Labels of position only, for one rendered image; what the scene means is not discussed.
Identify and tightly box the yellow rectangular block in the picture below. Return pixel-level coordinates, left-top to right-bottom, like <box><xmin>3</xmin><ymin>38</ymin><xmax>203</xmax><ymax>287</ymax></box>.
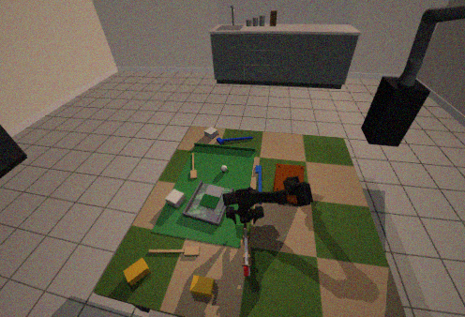
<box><xmin>123</xmin><ymin>258</ymin><xmax>151</xmax><ymax>286</ymax></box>
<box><xmin>189</xmin><ymin>276</ymin><xmax>215</xmax><ymax>297</ymax></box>

